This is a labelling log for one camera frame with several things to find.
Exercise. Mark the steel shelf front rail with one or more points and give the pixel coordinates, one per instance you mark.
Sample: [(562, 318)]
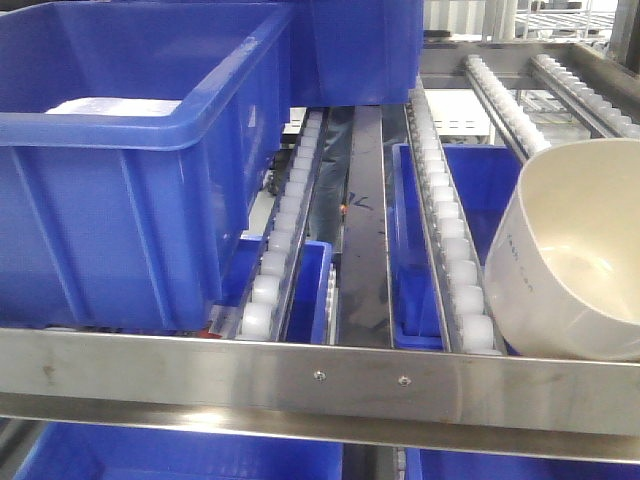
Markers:
[(495, 404)]

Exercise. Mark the white plastic bin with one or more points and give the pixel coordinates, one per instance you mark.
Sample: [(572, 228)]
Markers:
[(562, 272)]

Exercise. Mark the blue crate rear on rollers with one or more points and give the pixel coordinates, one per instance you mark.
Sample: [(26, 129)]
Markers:
[(353, 53)]

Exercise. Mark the large blue crate on rollers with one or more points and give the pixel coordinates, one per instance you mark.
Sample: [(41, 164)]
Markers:
[(134, 139)]

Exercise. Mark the blue crate bottom right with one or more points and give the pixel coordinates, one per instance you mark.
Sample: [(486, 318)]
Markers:
[(435, 464)]

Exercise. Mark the blue crate lower left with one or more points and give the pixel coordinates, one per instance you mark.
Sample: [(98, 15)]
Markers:
[(307, 322)]

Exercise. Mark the steel centre divider strip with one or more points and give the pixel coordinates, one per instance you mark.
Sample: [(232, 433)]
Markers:
[(364, 310)]

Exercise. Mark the white roller track left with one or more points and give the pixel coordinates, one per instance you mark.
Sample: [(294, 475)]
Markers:
[(265, 304)]

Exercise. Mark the blue crate bottom left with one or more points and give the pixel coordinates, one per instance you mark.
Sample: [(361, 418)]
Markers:
[(82, 451)]

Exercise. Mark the white roller track middle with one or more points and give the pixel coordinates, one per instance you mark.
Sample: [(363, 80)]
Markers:
[(465, 322)]

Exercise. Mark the white roller track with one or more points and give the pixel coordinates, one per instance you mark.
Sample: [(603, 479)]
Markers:
[(593, 110), (265, 304), (465, 322), (514, 126)]

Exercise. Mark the white roller track far right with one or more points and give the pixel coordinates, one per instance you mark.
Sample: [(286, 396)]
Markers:
[(593, 110)]

